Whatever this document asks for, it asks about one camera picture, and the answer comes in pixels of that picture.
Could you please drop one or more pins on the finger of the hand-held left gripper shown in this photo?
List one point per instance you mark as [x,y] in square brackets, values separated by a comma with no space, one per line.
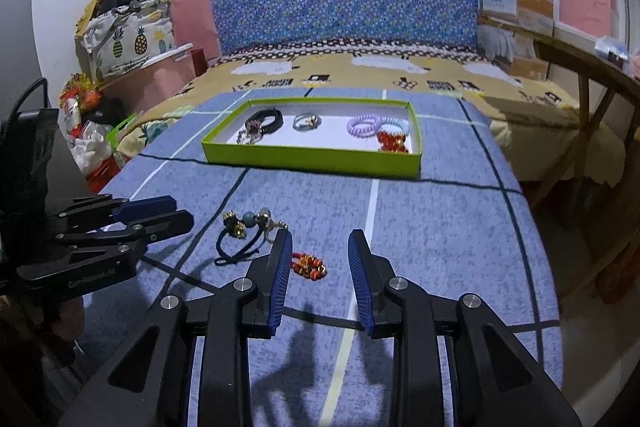
[165,224]
[147,205]

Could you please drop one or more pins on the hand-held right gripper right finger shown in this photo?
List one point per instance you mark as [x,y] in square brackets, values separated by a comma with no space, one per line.
[361,287]

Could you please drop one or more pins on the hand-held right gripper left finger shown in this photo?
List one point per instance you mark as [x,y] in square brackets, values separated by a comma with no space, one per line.
[280,282]

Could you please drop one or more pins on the green shallow cardboard box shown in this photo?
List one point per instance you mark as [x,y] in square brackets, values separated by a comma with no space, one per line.
[300,162]

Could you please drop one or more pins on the black wristband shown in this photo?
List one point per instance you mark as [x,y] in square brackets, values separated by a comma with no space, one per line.
[274,121]

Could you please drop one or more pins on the red gift bag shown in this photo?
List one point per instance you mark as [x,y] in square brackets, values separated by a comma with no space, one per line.
[102,177]

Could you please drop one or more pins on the white plastic bag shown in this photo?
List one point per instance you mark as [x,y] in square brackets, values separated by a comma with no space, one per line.
[92,144]

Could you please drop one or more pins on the green paper bag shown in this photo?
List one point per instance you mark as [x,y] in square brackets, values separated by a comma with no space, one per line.
[120,129]

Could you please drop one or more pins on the blue grey blanket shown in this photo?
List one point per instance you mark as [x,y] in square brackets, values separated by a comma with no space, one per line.
[440,257]

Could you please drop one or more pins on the orange yellow decoration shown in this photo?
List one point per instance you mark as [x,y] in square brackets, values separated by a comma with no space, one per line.
[80,97]

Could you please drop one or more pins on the pink storage box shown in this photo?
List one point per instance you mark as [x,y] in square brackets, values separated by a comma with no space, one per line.
[160,77]

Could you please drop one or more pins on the pineapple print bag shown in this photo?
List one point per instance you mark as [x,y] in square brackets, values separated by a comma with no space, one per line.
[135,39]

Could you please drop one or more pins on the yellow printed bedsheet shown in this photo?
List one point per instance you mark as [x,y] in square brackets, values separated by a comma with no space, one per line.
[350,67]

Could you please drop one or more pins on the cardboard box with picture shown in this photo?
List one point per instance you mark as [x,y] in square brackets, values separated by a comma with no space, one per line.
[515,32]

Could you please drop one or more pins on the wooden table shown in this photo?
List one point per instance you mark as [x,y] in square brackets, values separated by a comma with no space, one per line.
[565,52]

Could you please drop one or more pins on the small blue white packet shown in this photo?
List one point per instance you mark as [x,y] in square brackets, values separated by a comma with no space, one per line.
[612,49]

